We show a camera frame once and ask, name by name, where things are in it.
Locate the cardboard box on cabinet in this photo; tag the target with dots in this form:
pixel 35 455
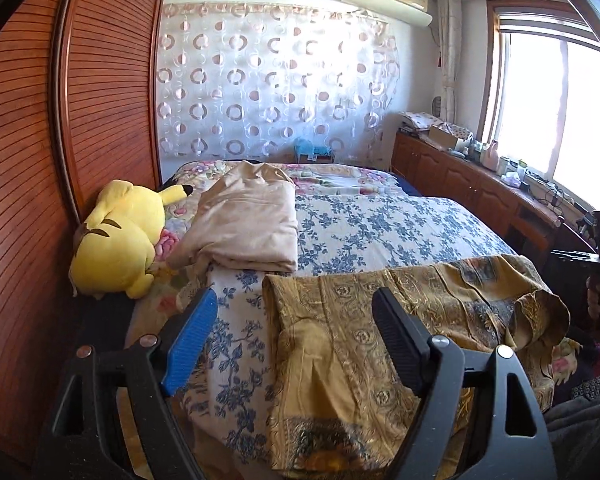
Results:
pixel 442 137

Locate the pink container on cabinet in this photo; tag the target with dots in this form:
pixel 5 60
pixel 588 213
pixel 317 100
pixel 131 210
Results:
pixel 490 158

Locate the red-brown slatted wardrobe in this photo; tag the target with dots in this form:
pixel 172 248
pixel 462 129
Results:
pixel 76 91

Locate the wooden framed window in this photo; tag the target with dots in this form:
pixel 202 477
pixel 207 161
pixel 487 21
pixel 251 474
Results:
pixel 542 101

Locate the dark blue bed sheet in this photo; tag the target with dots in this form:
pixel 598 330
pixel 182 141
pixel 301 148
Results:
pixel 406 186

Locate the white circle-patterned curtain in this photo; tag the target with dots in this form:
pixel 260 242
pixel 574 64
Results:
pixel 252 80

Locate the cream side window curtain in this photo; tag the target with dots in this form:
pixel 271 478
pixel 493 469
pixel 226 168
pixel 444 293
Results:
pixel 450 23

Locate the folded beige cloth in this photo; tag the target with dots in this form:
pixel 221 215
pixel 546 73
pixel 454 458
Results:
pixel 247 220

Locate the long wooden sideboard cabinet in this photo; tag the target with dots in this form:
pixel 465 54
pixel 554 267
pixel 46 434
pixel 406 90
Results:
pixel 522 221

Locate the gold patterned brocade garment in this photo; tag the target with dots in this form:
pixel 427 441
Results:
pixel 338 409

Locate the floral blue bed cover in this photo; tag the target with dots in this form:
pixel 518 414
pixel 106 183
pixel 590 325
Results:
pixel 350 220

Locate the yellow Pikachu plush toy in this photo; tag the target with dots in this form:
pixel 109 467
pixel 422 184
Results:
pixel 115 245

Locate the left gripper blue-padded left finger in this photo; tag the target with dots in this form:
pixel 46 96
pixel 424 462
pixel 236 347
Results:
pixel 183 338

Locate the blue toy on headboard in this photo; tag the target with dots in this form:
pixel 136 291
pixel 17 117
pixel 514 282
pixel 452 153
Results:
pixel 306 152

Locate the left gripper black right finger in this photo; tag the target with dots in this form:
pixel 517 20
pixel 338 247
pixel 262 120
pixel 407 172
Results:
pixel 405 338

